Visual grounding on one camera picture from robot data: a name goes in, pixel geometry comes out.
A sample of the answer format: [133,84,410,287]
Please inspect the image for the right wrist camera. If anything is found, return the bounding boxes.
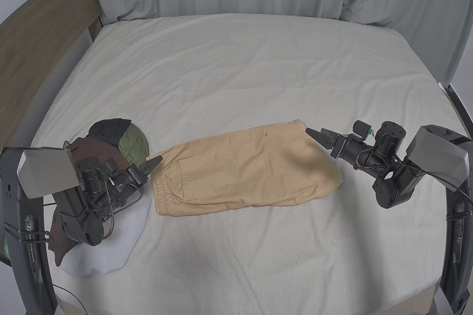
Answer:
[353,120,373,141]

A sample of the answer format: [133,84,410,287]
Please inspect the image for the black cable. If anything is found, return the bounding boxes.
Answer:
[51,282,89,315]

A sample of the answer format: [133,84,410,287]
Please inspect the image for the bed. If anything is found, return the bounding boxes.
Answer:
[0,0,473,315]

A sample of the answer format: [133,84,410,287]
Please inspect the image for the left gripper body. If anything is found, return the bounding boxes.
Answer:
[111,163,149,196]

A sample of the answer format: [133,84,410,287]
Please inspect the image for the brown garment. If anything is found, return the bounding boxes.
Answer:
[50,136,130,267]

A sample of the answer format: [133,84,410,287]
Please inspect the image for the tan shorts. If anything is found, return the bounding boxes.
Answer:
[150,119,342,217]

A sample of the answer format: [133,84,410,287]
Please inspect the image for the white garment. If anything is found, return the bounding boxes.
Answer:
[59,193,152,276]

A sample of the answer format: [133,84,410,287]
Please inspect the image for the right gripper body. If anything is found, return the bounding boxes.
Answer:
[331,134,374,161]

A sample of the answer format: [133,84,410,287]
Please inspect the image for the green garment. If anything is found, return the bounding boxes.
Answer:
[118,123,149,166]

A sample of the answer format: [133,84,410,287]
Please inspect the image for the black garment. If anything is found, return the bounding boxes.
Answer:
[89,118,133,144]

